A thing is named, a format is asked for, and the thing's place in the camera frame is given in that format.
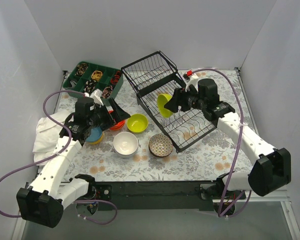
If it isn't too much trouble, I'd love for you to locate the red orange bowl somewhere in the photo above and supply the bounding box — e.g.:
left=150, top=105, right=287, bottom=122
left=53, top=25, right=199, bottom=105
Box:
left=109, top=119, right=127, bottom=132

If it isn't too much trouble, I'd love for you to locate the lime green bowl front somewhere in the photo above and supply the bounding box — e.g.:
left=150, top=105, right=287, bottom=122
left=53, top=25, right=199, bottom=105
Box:
left=157, top=93, right=173, bottom=118

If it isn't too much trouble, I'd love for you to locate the lime green bowl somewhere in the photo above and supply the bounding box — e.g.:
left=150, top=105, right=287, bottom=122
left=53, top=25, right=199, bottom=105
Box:
left=157, top=93, right=173, bottom=118
left=127, top=113, right=149, bottom=134

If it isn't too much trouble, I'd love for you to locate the blue bowl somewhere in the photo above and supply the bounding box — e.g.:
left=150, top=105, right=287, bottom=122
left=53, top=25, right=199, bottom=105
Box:
left=85, top=127, right=103, bottom=143

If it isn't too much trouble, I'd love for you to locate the lime green bowl back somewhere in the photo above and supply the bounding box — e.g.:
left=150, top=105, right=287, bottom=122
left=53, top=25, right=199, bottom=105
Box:
left=127, top=113, right=149, bottom=134

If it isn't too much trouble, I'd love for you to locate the yellow orange bowl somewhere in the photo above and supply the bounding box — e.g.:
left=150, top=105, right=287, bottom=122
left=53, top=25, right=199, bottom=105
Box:
left=86, top=133, right=105, bottom=145

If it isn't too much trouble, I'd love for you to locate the brown patterned bowl row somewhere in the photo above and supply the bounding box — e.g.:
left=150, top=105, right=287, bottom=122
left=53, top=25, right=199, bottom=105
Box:
left=148, top=133, right=174, bottom=153
left=149, top=149, right=172, bottom=158

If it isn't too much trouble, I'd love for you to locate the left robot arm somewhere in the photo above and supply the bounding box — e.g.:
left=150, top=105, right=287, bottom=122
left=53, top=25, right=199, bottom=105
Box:
left=16, top=97, right=130, bottom=228

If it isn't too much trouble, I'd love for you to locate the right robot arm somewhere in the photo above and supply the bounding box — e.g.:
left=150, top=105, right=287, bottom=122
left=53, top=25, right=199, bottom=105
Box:
left=164, top=78, right=292, bottom=199

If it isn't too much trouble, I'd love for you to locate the floral patterned table mat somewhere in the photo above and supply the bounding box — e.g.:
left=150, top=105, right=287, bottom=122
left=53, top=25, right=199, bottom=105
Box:
left=62, top=69, right=257, bottom=182

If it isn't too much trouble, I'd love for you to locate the pink floral rolled belt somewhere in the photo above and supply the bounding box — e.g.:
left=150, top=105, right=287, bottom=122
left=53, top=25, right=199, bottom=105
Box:
left=101, top=85, right=115, bottom=99

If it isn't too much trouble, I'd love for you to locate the dark floral rolled belt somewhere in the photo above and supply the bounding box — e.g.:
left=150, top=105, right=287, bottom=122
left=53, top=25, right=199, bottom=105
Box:
left=83, top=79, right=98, bottom=95

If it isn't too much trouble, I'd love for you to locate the red black rolled belt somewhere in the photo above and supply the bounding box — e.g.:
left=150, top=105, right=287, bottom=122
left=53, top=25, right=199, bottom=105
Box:
left=110, top=70, right=122, bottom=86

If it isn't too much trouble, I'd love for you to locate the yellow rolled belt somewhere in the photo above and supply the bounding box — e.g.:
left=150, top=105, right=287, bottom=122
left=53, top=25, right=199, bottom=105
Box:
left=90, top=70, right=103, bottom=82

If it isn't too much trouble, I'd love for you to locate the grey rolled belt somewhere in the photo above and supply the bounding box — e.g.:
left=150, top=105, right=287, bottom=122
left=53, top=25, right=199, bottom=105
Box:
left=65, top=80, right=77, bottom=89

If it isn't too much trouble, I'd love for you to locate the green compartment organizer tray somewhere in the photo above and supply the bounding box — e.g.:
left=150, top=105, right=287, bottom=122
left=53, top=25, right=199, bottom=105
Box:
left=63, top=61, right=123, bottom=107

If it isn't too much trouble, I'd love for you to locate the brown patterned rolled belt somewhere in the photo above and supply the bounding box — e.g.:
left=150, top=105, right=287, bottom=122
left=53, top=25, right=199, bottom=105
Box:
left=75, top=62, right=89, bottom=77

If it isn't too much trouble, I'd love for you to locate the white crumpled cloth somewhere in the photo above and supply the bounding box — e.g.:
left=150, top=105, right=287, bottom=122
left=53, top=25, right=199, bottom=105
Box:
left=32, top=117, right=64, bottom=166

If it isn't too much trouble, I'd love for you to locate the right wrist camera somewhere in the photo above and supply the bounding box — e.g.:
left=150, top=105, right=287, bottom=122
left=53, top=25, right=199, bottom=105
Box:
left=183, top=70, right=199, bottom=92

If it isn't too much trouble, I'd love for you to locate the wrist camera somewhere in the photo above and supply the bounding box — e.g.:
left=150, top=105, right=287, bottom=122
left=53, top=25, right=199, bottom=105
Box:
left=89, top=89, right=104, bottom=106
left=183, top=70, right=199, bottom=92

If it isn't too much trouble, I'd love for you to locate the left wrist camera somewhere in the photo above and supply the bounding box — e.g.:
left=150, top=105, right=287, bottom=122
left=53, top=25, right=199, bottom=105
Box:
left=89, top=89, right=104, bottom=106

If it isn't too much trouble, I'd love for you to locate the black wire dish rack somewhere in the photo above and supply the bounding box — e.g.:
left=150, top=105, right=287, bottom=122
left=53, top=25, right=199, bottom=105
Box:
left=121, top=51, right=216, bottom=153

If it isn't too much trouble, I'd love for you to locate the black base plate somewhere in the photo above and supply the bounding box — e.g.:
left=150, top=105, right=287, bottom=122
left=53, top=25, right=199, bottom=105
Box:
left=93, top=180, right=223, bottom=211

